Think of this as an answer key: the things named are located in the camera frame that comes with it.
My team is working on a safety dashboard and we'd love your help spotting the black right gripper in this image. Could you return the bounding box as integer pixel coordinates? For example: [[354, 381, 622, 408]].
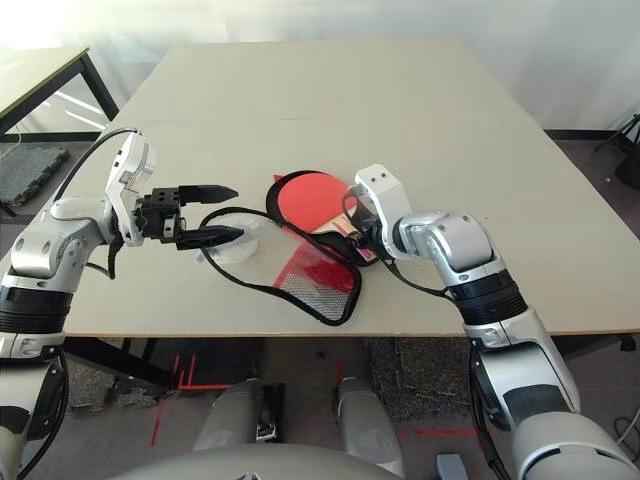
[[347, 197, 389, 251]]

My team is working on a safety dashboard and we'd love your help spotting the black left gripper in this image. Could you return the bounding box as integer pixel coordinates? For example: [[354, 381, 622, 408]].
[[133, 183, 247, 252]]

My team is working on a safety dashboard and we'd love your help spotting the black red paddle case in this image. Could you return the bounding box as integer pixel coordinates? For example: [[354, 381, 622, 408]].
[[201, 168, 396, 329]]

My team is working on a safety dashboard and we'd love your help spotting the red ping-pong paddle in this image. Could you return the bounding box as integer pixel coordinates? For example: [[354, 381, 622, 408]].
[[276, 172, 380, 265]]

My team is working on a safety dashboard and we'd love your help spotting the dark speckled floor mat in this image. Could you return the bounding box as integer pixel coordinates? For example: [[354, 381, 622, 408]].
[[369, 337, 474, 431], [64, 344, 166, 409]]

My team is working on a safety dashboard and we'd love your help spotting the grey foam floor mat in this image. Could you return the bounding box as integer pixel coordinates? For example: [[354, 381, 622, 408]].
[[0, 147, 70, 209]]

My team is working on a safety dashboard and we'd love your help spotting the grey robot right leg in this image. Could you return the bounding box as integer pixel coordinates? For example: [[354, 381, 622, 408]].
[[332, 377, 404, 476]]

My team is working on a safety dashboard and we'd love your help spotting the grey robot leg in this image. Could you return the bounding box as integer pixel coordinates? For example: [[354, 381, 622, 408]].
[[332, 377, 404, 476], [192, 378, 286, 454]]

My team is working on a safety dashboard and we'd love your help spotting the grey robot left leg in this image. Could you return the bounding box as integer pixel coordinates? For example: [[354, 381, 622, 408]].
[[192, 378, 286, 454]]

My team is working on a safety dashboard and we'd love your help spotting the grey floor pedal box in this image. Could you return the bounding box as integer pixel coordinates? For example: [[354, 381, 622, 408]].
[[436, 452, 469, 480]]

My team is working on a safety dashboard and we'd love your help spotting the grey robot torso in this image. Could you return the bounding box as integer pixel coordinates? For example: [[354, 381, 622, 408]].
[[107, 439, 401, 480]]

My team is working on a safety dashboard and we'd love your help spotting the black tripod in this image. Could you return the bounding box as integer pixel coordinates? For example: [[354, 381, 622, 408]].
[[593, 112, 640, 191]]

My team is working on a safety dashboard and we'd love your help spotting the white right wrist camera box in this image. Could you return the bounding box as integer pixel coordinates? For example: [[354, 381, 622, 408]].
[[353, 163, 412, 261]]

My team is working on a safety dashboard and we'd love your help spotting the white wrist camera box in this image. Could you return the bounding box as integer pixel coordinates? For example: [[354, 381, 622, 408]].
[[353, 163, 412, 261], [105, 132, 159, 247]]

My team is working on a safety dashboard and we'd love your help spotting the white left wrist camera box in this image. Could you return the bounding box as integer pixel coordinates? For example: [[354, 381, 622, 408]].
[[105, 132, 159, 247]]

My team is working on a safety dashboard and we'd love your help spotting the beige side table black frame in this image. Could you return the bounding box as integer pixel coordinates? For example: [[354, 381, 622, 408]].
[[0, 46, 121, 146]]

